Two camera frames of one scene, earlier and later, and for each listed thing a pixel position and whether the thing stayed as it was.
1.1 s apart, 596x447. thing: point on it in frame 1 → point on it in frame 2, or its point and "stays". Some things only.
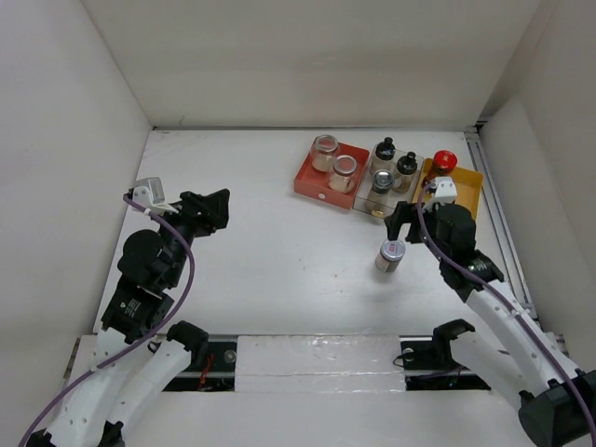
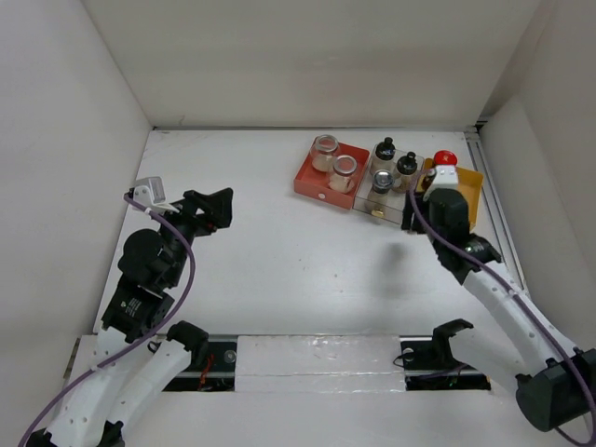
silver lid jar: x=390 y=254 → x=420 y=183
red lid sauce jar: x=444 y=161 stays
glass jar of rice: x=322 y=153 stays
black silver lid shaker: x=383 y=181 stays
